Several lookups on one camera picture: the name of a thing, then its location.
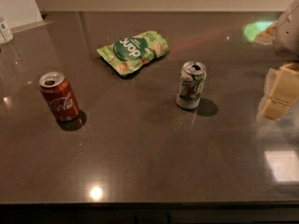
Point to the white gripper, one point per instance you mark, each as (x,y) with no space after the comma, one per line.
(288,34)

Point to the white green 7up can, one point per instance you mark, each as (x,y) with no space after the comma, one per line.
(191,83)

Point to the red coke can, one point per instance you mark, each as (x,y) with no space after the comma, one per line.
(57,91)

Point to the green chip bag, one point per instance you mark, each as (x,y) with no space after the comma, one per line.
(130,53)

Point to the white bottle at left edge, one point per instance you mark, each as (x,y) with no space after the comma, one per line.
(5,33)

